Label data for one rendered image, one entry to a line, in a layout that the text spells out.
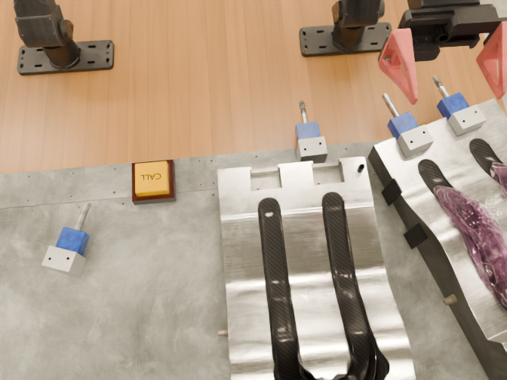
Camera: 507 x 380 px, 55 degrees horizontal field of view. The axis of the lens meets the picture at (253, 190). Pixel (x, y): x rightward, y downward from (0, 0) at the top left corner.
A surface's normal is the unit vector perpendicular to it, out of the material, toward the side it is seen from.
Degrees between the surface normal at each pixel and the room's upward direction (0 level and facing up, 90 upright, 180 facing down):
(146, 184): 0
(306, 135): 0
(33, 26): 60
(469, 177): 21
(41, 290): 0
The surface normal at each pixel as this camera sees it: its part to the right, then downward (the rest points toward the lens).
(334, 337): -0.04, -0.67
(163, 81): 0.00, -0.36
